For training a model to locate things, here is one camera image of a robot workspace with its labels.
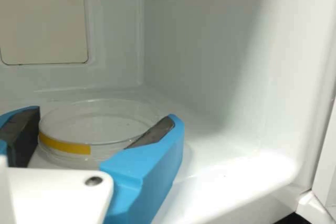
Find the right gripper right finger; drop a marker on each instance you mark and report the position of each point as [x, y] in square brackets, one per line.
[152, 166]

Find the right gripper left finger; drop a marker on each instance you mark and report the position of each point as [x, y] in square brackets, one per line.
[21, 134]

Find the petri dish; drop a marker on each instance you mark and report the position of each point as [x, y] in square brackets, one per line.
[92, 129]

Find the white incubator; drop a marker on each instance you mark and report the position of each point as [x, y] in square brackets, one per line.
[210, 77]

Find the incubator door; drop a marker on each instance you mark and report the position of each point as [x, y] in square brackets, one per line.
[328, 142]

